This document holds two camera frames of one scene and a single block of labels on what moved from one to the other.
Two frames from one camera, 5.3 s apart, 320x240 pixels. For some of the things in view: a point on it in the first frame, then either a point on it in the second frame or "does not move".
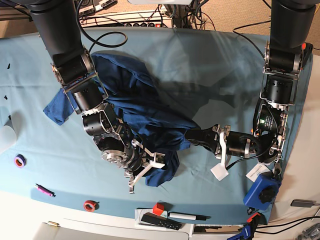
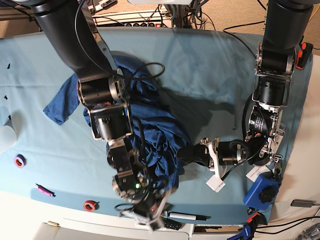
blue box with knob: [263, 192] does not move
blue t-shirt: [157, 126] does not move
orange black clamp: [307, 52] does not move
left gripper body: [143, 159] -> [149, 207]
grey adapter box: [302, 203] does not move
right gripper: [231, 143] -> [213, 154]
